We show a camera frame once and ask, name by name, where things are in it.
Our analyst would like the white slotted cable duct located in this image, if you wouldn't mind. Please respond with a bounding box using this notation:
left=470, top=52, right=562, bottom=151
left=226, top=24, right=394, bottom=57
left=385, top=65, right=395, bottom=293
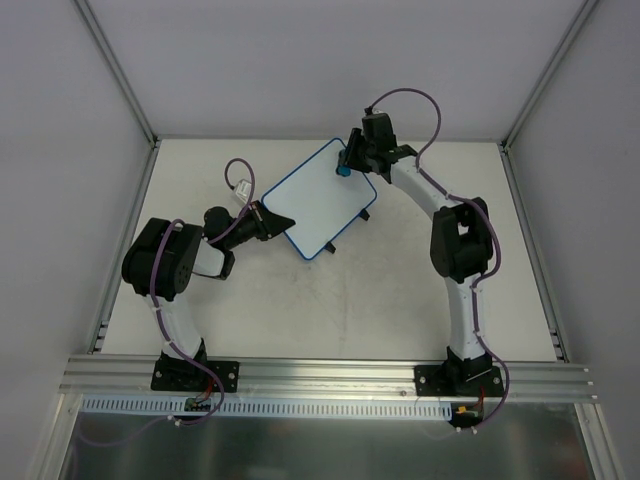
left=80, top=395, right=453, bottom=421

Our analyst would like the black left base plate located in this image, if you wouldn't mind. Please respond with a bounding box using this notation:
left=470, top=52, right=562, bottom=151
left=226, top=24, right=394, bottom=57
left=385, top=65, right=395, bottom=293
left=150, top=357, right=241, bottom=393

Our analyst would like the aluminium frame post left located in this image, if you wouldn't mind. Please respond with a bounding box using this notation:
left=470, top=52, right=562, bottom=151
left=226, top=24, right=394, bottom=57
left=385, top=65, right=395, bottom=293
left=71, top=0, right=158, bottom=148

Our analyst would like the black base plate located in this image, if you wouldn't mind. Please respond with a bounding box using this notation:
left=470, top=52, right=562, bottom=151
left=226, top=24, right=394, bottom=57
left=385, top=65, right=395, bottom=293
left=150, top=357, right=241, bottom=393
left=413, top=364, right=505, bottom=398

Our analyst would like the aluminium mounting rail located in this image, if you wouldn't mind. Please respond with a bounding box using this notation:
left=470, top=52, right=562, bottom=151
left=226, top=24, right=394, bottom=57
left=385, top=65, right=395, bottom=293
left=59, top=354, right=599, bottom=404

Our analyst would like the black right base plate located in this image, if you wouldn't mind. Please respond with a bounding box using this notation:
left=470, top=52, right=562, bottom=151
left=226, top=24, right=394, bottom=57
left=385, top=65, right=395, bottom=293
left=413, top=364, right=505, bottom=398

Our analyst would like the blue bone-shaped eraser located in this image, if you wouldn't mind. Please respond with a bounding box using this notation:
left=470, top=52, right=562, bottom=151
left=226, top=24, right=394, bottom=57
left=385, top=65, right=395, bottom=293
left=336, top=149, right=351, bottom=177

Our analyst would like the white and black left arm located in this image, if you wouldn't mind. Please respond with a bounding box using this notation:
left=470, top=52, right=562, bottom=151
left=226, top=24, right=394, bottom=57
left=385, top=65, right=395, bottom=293
left=121, top=201, right=296, bottom=390

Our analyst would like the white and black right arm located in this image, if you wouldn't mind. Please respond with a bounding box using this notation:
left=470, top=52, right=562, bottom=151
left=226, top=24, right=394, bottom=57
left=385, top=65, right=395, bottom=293
left=336, top=108, right=504, bottom=397

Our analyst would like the aluminium frame post right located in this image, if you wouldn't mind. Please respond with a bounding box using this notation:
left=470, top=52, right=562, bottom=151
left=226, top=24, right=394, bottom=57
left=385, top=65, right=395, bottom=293
left=500, top=0, right=601, bottom=149

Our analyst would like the aluminium frame post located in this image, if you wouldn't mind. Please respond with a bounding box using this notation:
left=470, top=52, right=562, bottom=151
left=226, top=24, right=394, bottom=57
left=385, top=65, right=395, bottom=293
left=500, top=0, right=601, bottom=149
left=71, top=0, right=158, bottom=148

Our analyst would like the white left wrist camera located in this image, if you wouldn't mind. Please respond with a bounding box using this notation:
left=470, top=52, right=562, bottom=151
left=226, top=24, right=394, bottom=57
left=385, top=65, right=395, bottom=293
left=233, top=179, right=253, bottom=205

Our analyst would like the blue-framed whiteboard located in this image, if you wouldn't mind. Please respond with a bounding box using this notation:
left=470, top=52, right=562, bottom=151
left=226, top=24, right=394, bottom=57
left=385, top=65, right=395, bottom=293
left=261, top=138, right=377, bottom=261

